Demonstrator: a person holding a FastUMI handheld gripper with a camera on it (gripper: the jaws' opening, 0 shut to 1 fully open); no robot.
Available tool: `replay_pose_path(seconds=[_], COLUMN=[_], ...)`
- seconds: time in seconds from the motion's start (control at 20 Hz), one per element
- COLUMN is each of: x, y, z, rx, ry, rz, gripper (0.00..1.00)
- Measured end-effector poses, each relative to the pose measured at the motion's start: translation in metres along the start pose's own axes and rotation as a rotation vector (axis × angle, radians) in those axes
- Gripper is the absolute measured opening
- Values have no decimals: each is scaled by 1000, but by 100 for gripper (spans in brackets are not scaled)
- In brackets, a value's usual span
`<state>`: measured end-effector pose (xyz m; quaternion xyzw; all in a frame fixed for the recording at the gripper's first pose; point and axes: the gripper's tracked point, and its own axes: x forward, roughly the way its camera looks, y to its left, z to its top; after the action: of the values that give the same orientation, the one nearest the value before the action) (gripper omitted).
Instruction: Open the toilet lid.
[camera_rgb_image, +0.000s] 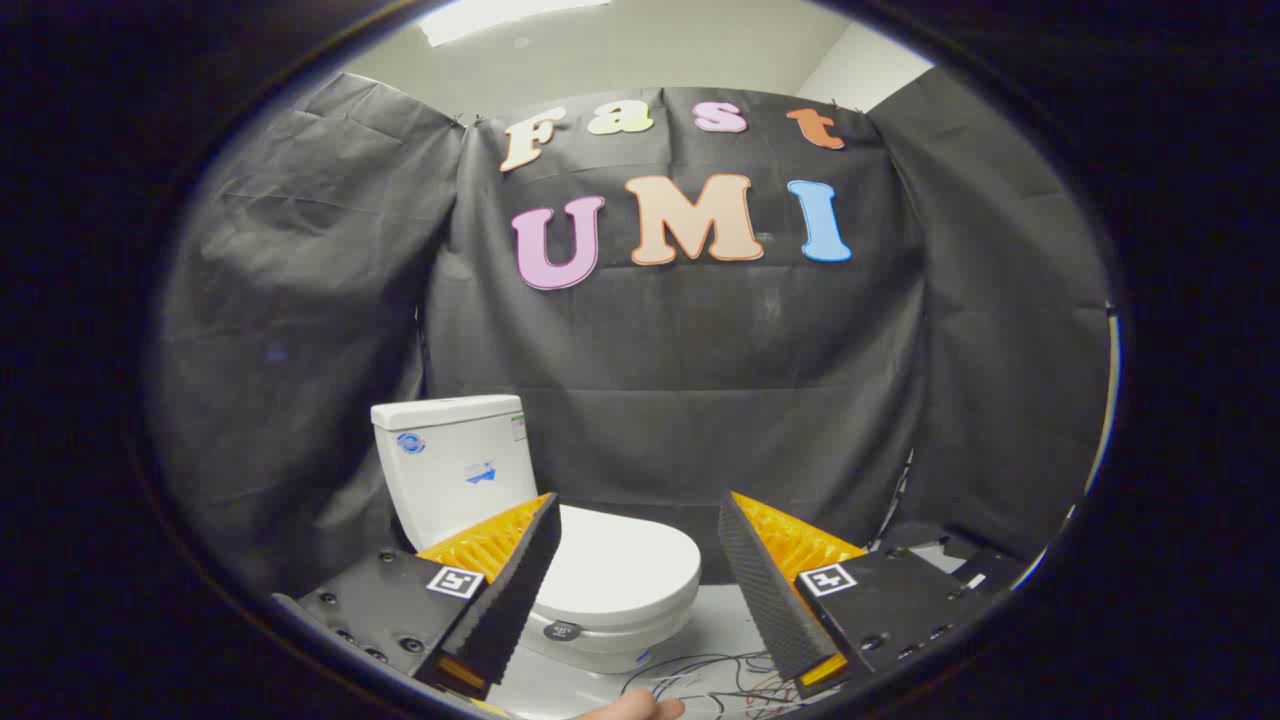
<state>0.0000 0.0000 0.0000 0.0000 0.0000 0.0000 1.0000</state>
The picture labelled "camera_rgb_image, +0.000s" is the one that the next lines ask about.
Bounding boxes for black backdrop cloth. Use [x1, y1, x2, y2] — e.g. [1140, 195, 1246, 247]
[150, 68, 1113, 601]

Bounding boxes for white toilet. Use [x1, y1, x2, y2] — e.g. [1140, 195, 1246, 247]
[371, 394, 703, 675]

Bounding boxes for tangle of floor cables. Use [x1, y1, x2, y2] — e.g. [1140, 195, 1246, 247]
[620, 648, 833, 720]

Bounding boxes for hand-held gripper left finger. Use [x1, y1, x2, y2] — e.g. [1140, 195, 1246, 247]
[272, 492, 563, 701]

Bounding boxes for white toilet lid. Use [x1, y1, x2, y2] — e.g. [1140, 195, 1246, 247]
[535, 503, 703, 631]

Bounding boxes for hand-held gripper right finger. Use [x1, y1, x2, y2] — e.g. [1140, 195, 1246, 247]
[718, 490, 1001, 701]

